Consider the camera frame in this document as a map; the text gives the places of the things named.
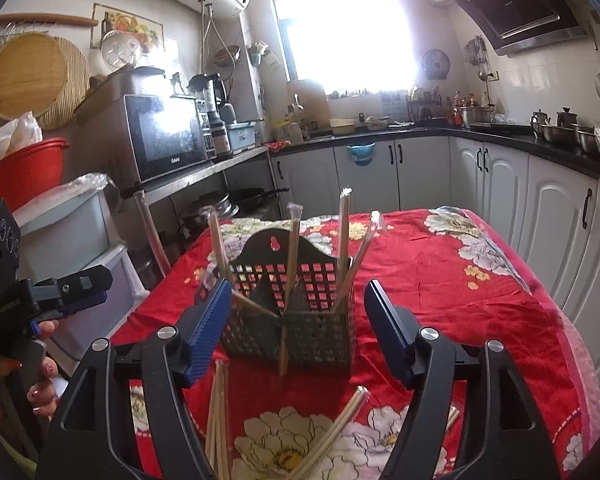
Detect chopsticks pair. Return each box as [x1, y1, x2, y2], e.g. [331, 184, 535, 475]
[445, 405, 460, 432]
[278, 203, 303, 377]

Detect dark plastic utensil basket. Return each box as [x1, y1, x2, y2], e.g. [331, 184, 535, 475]
[200, 229, 355, 366]

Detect red floral tablecloth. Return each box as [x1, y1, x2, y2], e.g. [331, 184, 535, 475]
[114, 207, 600, 479]

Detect white plastic storage drawers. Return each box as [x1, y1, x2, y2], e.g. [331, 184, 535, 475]
[14, 174, 149, 375]

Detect red plastic basin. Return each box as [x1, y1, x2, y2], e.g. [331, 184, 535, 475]
[0, 138, 69, 212]

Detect blue bag on cabinet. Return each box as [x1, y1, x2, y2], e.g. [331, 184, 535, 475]
[347, 143, 375, 167]

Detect microwave oven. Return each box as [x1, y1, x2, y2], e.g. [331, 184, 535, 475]
[71, 94, 215, 190]

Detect round wooden cutting board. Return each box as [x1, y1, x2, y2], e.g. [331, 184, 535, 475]
[0, 32, 88, 131]

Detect black range hood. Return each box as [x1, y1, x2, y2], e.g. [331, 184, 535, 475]
[453, 0, 585, 56]

